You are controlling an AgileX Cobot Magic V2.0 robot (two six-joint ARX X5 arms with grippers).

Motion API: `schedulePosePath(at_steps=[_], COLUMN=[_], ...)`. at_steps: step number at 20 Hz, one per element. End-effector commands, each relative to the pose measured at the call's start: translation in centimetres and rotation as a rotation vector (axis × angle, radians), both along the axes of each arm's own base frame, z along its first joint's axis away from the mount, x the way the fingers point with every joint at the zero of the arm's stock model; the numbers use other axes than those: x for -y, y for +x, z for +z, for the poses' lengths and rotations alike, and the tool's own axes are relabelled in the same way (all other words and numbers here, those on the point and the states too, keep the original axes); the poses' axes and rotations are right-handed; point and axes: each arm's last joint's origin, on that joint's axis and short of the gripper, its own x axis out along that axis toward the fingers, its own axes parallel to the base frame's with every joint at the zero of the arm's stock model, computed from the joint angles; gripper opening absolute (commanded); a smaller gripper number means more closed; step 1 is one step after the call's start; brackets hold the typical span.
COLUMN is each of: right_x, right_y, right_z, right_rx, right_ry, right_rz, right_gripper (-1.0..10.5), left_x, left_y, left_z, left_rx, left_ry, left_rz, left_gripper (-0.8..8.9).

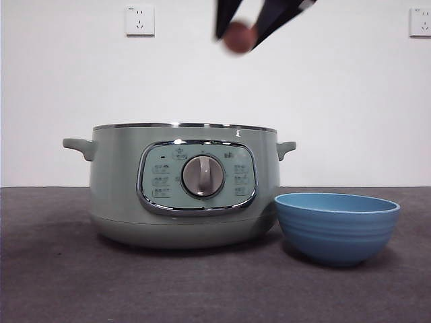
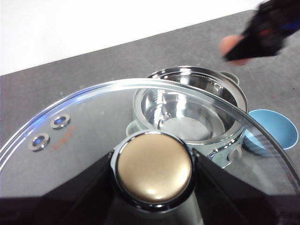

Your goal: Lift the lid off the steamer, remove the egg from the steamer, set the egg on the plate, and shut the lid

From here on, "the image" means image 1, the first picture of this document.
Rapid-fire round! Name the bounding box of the brown egg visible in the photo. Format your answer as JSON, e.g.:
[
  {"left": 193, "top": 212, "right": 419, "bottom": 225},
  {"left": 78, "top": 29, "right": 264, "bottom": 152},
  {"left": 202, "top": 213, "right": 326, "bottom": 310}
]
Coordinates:
[{"left": 223, "top": 21, "right": 255, "bottom": 55}]

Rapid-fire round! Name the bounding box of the pale green electric steamer pot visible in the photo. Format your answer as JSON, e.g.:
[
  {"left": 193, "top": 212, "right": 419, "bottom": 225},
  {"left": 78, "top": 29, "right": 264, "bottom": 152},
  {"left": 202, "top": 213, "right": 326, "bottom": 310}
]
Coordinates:
[{"left": 61, "top": 122, "right": 298, "bottom": 250}]

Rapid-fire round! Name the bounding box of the blue ribbed bowl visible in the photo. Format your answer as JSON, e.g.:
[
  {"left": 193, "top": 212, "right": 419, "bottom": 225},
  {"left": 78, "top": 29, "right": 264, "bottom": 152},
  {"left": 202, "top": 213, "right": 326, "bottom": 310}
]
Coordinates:
[{"left": 273, "top": 192, "right": 402, "bottom": 268}]

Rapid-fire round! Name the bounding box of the white wall socket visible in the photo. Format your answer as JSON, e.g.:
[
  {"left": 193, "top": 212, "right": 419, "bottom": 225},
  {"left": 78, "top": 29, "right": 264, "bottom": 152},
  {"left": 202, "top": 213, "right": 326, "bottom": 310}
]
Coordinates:
[
  {"left": 408, "top": 7, "right": 431, "bottom": 38},
  {"left": 125, "top": 4, "right": 156, "bottom": 38}
]

